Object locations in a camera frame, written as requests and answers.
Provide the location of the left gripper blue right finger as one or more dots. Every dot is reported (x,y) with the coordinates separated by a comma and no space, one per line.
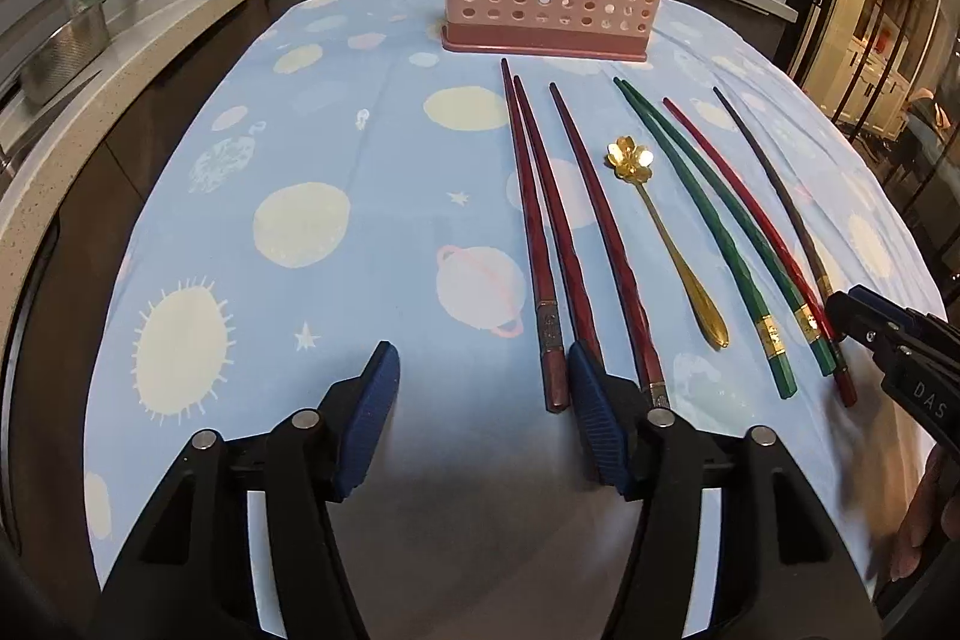
(602,407)

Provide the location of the dark brown chopstick gold band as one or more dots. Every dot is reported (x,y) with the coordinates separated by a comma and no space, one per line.
(815,262)

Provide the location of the bright red chopstick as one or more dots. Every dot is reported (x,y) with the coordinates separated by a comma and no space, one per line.
(757,220)

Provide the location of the right hand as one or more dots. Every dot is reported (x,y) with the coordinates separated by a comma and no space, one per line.
(896,554)

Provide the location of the blue planet pattern tablecloth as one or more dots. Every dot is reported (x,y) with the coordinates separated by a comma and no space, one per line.
(351,182)

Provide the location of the gold flower spoon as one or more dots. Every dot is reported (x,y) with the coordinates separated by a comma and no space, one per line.
(632,164)

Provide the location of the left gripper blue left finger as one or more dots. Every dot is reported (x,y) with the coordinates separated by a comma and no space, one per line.
(361,407)

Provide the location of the steel pot on counter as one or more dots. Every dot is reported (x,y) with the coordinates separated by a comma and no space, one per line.
(64,54)

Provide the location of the dark red chopstick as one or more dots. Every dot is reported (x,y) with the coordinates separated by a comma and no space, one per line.
(580,312)
(547,318)
(647,363)

